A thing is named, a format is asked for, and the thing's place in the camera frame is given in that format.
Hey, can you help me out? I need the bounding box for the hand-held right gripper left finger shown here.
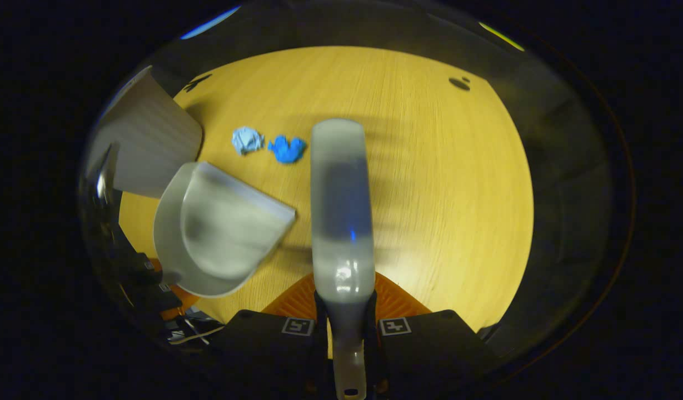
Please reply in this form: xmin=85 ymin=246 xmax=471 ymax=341
xmin=205 ymin=272 xmax=332 ymax=391

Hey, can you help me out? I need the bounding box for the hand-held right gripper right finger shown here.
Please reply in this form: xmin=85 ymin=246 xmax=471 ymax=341
xmin=363 ymin=271 xmax=503 ymax=392

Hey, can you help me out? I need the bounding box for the white dustpan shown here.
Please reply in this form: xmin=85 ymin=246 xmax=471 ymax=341
xmin=153 ymin=161 xmax=297 ymax=299

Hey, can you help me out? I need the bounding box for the grey garbage bin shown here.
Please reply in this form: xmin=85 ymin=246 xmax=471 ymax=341
xmin=86 ymin=66 xmax=204 ymax=199

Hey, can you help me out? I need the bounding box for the small white broom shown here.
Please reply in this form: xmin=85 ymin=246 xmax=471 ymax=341
xmin=310 ymin=118 xmax=377 ymax=400

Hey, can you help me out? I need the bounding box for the light blue paper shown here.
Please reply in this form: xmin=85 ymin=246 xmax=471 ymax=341
xmin=231 ymin=126 xmax=265 ymax=156

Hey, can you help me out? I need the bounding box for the wooden desktop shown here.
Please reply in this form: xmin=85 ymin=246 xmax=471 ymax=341
xmin=118 ymin=46 xmax=535 ymax=334

